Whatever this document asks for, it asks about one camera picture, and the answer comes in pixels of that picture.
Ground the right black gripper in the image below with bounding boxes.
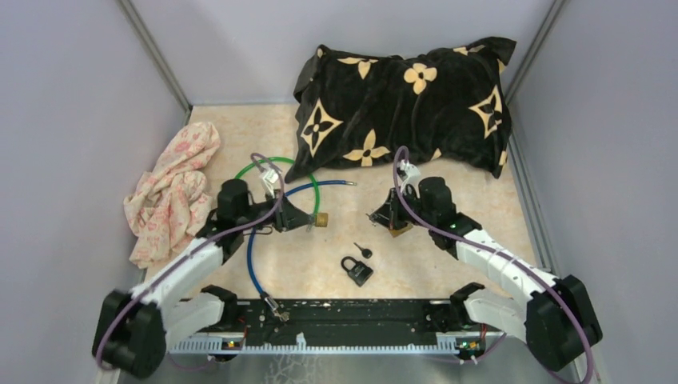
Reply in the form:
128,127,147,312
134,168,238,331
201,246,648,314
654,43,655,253
369,186,436,230

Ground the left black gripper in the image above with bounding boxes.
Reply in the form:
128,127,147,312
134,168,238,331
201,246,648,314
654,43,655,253
237,189,315,233

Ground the large brass padlock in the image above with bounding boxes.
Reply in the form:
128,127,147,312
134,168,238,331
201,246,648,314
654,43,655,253
389,223,413,238

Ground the small brass padlock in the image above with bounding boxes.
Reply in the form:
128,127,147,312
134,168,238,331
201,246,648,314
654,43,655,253
307,212,329,230

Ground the green cable lock loop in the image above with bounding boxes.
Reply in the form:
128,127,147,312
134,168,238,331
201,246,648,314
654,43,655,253
234,157,321,228

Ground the black Kaijing padlock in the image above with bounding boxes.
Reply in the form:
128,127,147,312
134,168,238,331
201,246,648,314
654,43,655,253
341,256,373,287

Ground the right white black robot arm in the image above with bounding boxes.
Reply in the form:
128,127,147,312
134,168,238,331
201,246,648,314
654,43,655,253
369,177,603,371

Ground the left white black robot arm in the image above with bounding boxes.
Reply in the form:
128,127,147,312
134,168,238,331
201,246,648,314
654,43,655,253
92,178,318,378

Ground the black head key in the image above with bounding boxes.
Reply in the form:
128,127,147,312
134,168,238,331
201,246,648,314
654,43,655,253
354,243,373,259

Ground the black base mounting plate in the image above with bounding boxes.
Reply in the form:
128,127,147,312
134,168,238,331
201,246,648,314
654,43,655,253
229,299,505,351

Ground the pink floral white cloth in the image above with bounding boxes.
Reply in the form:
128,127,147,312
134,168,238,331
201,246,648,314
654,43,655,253
123,122,221,269

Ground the black pillow with beige flowers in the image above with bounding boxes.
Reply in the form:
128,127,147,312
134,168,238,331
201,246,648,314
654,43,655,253
285,37,516,182

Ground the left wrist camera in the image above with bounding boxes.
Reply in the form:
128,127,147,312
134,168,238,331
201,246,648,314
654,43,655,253
259,168,280,198

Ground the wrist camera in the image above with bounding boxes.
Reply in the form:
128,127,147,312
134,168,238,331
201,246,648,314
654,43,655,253
396,160,421,194
259,168,280,198

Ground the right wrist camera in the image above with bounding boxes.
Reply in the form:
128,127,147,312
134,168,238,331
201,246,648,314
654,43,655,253
396,160,421,194

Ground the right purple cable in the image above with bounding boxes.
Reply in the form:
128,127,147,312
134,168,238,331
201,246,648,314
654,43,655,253
393,146,594,384

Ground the purple cable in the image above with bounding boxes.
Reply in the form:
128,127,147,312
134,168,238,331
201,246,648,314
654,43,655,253
95,154,285,372
393,146,594,384

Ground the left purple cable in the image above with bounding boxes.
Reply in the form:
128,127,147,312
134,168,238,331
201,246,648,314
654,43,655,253
95,154,285,372

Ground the blue cable lock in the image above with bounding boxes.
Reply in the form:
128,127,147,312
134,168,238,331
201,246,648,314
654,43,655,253
245,179,357,295

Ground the aluminium frame rail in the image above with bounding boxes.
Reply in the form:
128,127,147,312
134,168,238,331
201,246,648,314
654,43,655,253
108,299,592,351

